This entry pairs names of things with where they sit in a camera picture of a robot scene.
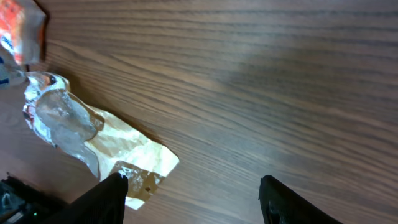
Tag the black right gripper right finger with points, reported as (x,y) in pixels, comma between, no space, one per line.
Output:
(281,205)

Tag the orange tissue pack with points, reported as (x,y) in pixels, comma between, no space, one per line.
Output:
(22,37)

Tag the beige brown snack pouch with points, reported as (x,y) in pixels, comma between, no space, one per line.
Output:
(105,143)

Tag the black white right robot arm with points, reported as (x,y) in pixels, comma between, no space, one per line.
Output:
(21,203)

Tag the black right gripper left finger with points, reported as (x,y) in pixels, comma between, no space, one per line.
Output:
(103,204)

